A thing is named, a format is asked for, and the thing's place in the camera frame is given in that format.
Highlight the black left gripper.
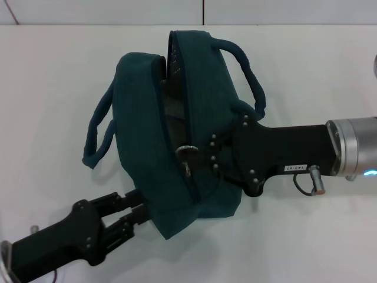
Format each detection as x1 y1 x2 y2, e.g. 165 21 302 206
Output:
10 188 154 281

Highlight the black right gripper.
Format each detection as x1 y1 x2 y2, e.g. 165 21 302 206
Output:
200 113 340 198

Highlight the dark teal fabric lunch bag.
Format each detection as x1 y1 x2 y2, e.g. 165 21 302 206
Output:
81 29 267 241

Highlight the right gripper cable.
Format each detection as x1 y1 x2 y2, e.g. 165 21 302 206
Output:
293 164 327 197

